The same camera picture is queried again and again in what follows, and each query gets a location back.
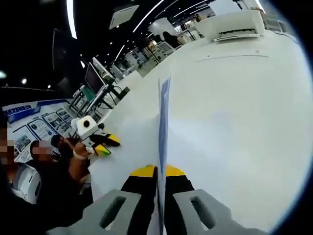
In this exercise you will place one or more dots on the person's black clothing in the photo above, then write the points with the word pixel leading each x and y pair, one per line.
pixel 56 195

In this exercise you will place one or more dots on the open white laptop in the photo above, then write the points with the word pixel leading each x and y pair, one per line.
pixel 94 78

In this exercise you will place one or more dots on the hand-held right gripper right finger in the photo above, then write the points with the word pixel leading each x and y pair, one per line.
pixel 210 215

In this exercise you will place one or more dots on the small standing desk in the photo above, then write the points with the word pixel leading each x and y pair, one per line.
pixel 102 100

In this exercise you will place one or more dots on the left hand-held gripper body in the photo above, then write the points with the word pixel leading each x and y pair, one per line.
pixel 85 128

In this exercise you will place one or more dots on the green board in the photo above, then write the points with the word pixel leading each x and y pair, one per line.
pixel 87 92

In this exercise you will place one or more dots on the stack of white printing papers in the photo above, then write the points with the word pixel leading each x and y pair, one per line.
pixel 163 122

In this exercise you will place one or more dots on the white printer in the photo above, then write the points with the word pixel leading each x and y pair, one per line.
pixel 232 23

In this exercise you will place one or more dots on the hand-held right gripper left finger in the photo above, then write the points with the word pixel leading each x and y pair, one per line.
pixel 97 215

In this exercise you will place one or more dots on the person's left hand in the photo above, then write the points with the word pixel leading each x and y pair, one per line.
pixel 80 147

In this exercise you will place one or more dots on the long ceiling light strip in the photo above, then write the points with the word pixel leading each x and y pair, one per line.
pixel 149 13
pixel 71 19

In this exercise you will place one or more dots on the white chest device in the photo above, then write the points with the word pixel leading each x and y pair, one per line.
pixel 24 181

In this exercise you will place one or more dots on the ceiling air conditioner unit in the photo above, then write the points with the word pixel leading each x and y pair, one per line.
pixel 124 14

